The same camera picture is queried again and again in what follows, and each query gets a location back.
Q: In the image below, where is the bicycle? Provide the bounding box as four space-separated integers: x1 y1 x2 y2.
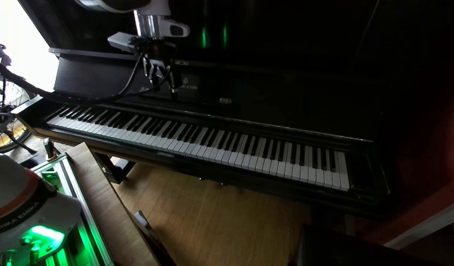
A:
0 40 38 154

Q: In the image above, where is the dark piano bench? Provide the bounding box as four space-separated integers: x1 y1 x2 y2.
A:
292 222 434 266

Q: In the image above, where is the wooden table board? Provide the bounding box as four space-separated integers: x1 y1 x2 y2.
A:
63 141 161 266

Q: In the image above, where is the black piano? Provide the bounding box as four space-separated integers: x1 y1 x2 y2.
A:
16 0 454 221

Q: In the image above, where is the black stand leg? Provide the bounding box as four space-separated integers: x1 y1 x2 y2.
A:
92 154 137 187

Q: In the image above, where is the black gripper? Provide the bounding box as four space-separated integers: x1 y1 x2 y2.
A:
134 37 180 101

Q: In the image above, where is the white robot base with green light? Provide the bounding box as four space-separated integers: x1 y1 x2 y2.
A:
0 153 85 266

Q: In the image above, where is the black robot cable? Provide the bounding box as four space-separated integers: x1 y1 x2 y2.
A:
0 52 161 107

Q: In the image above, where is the small white clip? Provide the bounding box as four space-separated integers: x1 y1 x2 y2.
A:
132 210 152 230

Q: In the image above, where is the aluminium frame rail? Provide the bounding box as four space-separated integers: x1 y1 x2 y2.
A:
29 153 115 266

